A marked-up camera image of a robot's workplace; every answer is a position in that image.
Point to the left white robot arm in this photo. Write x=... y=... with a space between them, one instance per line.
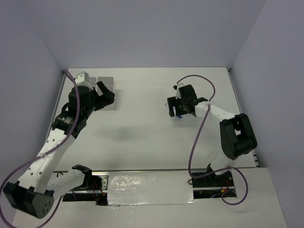
x=34 y=192

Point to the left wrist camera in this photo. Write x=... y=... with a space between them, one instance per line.
x=82 y=79

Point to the left white divided container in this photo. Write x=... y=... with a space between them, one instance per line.
x=93 y=81

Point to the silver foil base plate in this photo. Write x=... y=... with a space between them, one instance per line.
x=149 y=188

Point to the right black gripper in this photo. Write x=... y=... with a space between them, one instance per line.
x=173 y=102

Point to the clear glue bottle blue cap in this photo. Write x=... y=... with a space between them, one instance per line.
x=178 y=116

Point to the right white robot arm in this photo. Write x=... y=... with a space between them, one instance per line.
x=237 y=137

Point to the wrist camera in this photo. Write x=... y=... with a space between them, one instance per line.
x=82 y=79
x=176 y=88

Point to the right white divided container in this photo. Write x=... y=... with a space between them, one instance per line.
x=109 y=83

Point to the white divided container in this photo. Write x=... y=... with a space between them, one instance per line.
x=109 y=83
x=93 y=81

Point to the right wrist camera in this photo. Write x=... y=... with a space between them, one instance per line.
x=176 y=88

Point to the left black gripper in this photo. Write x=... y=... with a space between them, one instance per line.
x=102 y=101

